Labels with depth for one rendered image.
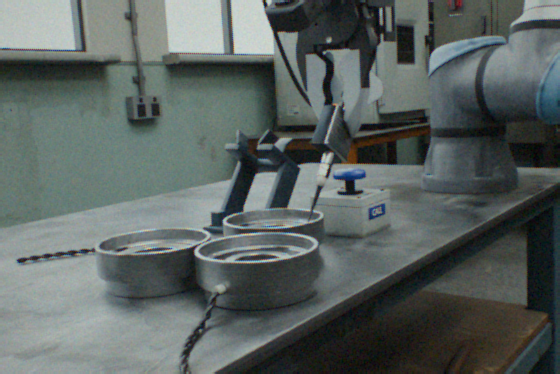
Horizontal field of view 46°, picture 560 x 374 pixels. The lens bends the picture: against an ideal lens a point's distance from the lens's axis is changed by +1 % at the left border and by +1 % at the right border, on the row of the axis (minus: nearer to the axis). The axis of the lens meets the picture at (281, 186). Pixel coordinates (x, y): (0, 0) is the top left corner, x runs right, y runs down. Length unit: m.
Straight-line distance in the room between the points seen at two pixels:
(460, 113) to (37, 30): 1.80
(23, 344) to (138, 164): 2.17
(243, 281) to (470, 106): 0.60
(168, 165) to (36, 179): 0.62
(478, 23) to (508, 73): 3.53
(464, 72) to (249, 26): 2.41
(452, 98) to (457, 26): 3.52
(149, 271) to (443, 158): 0.60
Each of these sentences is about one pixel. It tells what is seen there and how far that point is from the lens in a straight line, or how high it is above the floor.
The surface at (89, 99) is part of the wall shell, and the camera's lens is 2.52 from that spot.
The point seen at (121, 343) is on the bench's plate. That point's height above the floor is 0.80.
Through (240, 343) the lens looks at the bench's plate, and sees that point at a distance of 0.46.
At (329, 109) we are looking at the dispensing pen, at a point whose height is 0.95.
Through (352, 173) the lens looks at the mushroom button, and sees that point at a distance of 0.76.
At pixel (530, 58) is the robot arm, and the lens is 0.96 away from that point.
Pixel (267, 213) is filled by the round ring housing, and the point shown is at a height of 0.84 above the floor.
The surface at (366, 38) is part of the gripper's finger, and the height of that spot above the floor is 1.02.
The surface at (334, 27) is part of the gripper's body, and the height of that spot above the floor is 1.03.
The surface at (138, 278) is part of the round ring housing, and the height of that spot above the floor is 0.82.
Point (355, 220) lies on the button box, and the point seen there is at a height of 0.82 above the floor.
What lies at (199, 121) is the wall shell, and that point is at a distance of 2.91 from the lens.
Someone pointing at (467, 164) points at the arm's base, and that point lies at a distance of 1.03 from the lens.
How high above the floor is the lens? 0.97
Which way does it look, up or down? 8 degrees down
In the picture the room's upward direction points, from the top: 3 degrees counter-clockwise
